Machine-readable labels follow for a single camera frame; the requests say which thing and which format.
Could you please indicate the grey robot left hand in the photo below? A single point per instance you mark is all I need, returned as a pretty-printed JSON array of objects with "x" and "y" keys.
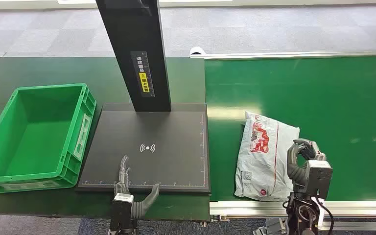
[{"x": 123, "y": 175}]

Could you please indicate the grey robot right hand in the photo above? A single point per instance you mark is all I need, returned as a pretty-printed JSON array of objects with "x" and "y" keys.
[{"x": 296, "y": 172}]

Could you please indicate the grey package with red print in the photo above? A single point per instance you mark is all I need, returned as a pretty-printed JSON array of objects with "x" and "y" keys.
[{"x": 261, "y": 162}]

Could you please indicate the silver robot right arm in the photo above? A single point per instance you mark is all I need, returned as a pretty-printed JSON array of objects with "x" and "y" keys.
[{"x": 301, "y": 214}]

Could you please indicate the black inbound scanner machine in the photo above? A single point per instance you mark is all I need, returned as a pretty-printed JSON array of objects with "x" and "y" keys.
[{"x": 162, "y": 162}]

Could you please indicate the green conveyor belt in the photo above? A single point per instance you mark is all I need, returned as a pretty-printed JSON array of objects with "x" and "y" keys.
[{"x": 337, "y": 107}]

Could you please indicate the white conveyor roller cap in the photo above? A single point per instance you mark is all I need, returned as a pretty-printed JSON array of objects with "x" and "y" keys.
[{"x": 197, "y": 51}]

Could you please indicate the green plastic crate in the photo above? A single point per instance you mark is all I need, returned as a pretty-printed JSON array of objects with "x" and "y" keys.
[{"x": 35, "y": 136}]

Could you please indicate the black and yellow sticker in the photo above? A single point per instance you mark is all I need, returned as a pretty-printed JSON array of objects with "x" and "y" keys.
[{"x": 143, "y": 76}]

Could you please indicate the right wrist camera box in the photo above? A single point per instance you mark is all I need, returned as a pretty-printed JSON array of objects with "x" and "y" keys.
[{"x": 319, "y": 176}]

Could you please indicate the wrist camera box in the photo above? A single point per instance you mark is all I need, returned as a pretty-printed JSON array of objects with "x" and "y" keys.
[
  {"x": 319, "y": 176},
  {"x": 121, "y": 209}
]

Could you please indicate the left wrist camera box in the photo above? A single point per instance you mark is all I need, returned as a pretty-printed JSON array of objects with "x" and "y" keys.
[{"x": 121, "y": 209}]

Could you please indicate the aluminium conveyor frame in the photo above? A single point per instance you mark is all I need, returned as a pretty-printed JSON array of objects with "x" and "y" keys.
[{"x": 249, "y": 208}]

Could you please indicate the grey metal bracket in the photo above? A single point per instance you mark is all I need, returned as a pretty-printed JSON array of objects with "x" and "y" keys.
[{"x": 270, "y": 227}]

